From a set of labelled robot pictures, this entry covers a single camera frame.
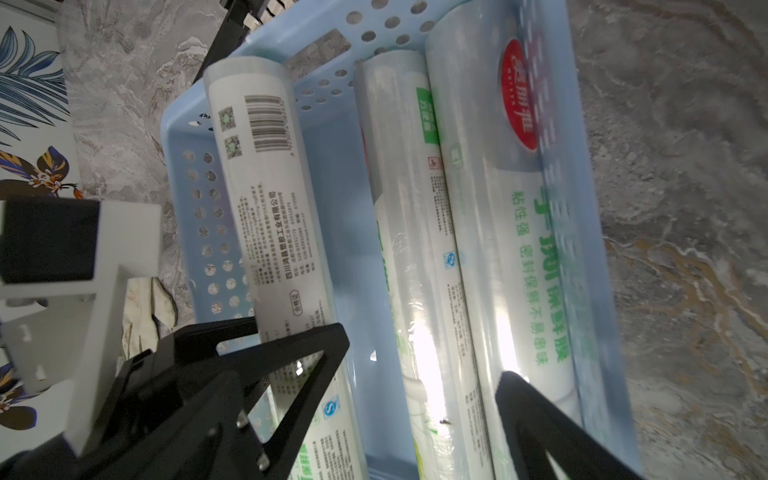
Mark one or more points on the green label plastic wrap roll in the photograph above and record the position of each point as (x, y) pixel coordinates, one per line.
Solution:
(421, 266)

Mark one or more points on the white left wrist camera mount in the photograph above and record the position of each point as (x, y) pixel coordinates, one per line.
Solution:
(65, 268)

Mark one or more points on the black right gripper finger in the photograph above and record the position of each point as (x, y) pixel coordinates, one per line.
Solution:
(540, 437)

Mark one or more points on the black white calculator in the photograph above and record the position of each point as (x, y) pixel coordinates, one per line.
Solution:
(241, 19)

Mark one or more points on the barcode label plastic wrap roll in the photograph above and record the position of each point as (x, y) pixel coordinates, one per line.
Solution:
(267, 177)

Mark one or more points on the red label plastic wrap roll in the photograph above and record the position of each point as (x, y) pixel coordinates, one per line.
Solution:
(501, 215)

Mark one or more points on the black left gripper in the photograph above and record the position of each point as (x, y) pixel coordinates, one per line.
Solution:
(183, 413)

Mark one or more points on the beige paper pouch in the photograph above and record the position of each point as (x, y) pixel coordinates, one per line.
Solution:
(149, 310)

